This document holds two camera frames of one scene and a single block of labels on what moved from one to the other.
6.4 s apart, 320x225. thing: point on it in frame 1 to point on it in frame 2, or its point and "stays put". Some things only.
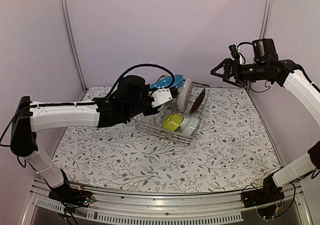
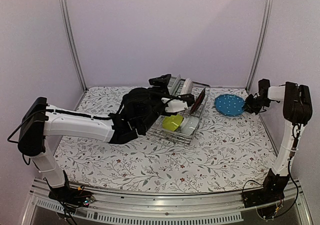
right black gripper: (229, 63) to (248, 105)
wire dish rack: (178, 121) stays put
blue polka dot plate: (166, 81) to (230, 105)
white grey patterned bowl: (189, 124) stays put
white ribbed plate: (184, 94) stays put
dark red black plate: (198, 101) stays put
